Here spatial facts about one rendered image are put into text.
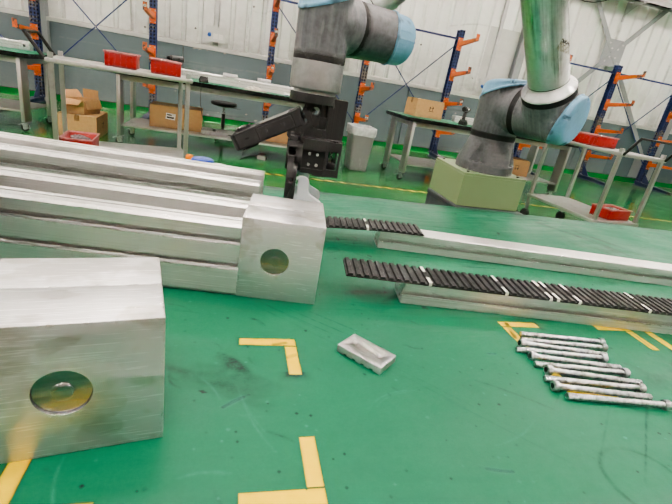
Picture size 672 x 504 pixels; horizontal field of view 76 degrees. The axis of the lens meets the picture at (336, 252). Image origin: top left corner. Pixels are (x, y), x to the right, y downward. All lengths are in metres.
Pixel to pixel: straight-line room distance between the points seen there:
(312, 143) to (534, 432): 0.46
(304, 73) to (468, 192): 0.65
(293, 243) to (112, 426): 0.25
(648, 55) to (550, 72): 10.45
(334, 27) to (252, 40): 7.53
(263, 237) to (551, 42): 0.76
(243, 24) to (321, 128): 7.53
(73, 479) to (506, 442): 0.31
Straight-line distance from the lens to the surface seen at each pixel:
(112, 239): 0.51
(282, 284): 0.49
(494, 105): 1.20
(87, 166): 0.71
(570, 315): 0.65
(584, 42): 10.49
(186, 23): 8.23
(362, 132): 5.60
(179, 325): 0.45
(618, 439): 0.47
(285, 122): 0.67
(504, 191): 1.22
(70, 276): 0.34
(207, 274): 0.50
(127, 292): 0.31
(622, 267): 0.92
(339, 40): 0.66
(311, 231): 0.47
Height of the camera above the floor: 1.02
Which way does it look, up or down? 21 degrees down
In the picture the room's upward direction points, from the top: 10 degrees clockwise
